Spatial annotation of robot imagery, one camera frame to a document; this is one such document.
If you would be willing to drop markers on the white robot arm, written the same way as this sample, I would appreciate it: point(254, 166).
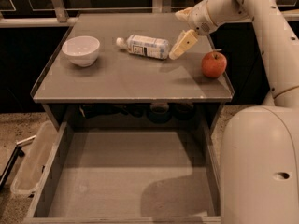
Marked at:
point(259, 170)

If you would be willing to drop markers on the white ceramic bowl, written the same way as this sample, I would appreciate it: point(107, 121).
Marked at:
point(82, 51)

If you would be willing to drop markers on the open grey top drawer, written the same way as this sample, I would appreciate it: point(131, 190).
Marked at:
point(164, 175)

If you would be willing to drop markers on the blue plastic bottle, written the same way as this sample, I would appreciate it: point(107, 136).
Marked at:
point(145, 46)

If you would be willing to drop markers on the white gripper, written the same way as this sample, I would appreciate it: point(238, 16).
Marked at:
point(199, 18)

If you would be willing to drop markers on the clear plastic bin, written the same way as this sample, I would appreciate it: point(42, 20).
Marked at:
point(34, 162)

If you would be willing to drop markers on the grey cabinet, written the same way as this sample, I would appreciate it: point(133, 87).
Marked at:
point(118, 77)

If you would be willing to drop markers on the red apple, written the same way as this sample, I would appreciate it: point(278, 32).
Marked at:
point(213, 64)

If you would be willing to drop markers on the tape roll under top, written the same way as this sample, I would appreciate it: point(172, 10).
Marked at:
point(159, 113)

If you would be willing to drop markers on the metal railing frame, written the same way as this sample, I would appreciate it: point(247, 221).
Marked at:
point(54, 13)

